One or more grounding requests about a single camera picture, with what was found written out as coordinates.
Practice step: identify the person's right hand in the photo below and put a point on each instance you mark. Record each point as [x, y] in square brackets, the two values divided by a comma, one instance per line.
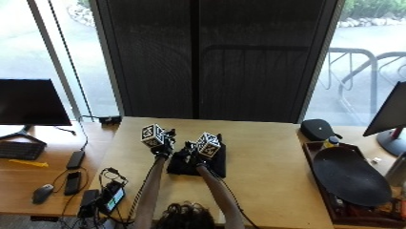
[195, 156]

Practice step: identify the person's left hand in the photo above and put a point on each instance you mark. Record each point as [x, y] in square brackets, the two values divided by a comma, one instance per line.
[164, 145]

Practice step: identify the white marker cube left glove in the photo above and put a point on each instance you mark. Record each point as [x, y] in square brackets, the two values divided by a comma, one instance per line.
[152, 135]

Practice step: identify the white marker cube glove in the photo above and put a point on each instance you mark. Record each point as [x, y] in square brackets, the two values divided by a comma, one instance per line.
[208, 145]
[152, 135]

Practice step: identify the white marker cube right glove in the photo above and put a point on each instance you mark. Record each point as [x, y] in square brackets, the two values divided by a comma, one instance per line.
[208, 145]

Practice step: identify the black cloth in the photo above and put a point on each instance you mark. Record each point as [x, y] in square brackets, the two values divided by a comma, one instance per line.
[216, 163]

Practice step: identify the black plug block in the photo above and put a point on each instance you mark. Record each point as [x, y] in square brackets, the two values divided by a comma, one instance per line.
[109, 120]

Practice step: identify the phone with lit screen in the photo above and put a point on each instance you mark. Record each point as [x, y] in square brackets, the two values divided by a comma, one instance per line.
[113, 197]

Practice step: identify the black power adapter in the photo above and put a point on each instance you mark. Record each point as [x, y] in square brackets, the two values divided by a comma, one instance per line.
[75, 159]

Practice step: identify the black phone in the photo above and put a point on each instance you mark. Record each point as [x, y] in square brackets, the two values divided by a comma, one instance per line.
[72, 183]

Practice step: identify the small black box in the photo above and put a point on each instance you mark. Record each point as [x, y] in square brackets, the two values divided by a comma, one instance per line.
[88, 199]

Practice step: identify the black zip case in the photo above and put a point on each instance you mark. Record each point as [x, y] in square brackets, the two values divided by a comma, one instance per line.
[317, 129]

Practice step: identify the yellow capped bottle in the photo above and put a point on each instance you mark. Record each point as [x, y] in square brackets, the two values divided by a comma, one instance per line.
[332, 141]

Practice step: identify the yellow flat tool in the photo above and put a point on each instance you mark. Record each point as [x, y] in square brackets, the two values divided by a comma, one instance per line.
[31, 163]

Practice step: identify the black computer monitor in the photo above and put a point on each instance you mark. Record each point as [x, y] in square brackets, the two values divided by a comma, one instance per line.
[30, 101]

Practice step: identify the grey computer mouse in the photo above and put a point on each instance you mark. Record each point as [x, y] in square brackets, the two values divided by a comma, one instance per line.
[43, 193]

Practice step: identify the black keyboard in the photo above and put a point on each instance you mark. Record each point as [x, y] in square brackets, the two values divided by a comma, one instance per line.
[20, 150]

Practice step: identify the dark wooden tray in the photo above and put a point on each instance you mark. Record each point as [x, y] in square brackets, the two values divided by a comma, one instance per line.
[334, 203]

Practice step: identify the black oval plate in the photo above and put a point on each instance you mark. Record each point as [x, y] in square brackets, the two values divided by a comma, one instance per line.
[350, 176]

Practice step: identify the small white object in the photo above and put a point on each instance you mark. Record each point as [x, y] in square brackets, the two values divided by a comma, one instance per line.
[376, 160]

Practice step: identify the grey metal bike rack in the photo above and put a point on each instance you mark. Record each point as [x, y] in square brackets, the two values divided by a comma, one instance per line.
[360, 73]

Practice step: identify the monitor with red stand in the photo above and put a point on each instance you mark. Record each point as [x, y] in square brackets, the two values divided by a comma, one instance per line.
[389, 114]

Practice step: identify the silver metal bottle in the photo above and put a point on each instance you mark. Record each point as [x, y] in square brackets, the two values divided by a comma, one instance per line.
[397, 171]

